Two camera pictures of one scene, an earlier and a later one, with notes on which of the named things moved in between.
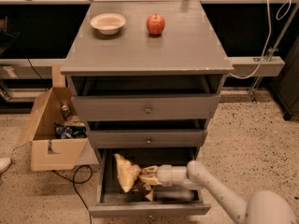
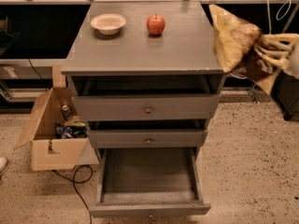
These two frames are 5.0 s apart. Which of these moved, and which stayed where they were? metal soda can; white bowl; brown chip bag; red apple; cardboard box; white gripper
Moved: white gripper; brown chip bag
Stayed: metal soda can; red apple; white bowl; cardboard box
